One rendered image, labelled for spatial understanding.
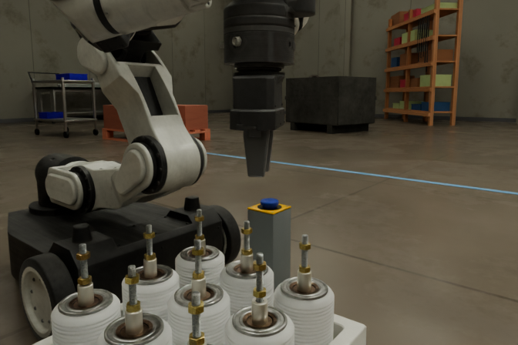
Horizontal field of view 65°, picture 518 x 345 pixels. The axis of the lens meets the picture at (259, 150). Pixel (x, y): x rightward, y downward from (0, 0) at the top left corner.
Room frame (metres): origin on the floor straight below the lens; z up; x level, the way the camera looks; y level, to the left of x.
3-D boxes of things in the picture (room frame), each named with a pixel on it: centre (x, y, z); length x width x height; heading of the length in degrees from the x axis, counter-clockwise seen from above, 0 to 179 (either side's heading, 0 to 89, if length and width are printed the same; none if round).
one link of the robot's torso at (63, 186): (1.25, 0.53, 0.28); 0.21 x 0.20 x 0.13; 51
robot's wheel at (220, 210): (1.28, 0.15, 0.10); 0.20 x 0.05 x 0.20; 51
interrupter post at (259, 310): (0.52, 0.00, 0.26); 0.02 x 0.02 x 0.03
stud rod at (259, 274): (0.52, 0.00, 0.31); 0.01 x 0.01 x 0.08
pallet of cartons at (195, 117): (5.06, 1.29, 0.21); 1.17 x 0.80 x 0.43; 51
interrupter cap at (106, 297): (0.57, 0.26, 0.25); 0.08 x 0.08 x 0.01
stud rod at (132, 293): (0.50, 0.16, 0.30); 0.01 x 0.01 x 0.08
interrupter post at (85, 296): (0.57, 0.26, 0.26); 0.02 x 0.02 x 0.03
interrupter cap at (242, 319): (0.52, 0.00, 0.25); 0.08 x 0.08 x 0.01
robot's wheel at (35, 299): (0.87, 0.48, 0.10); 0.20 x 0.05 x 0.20; 51
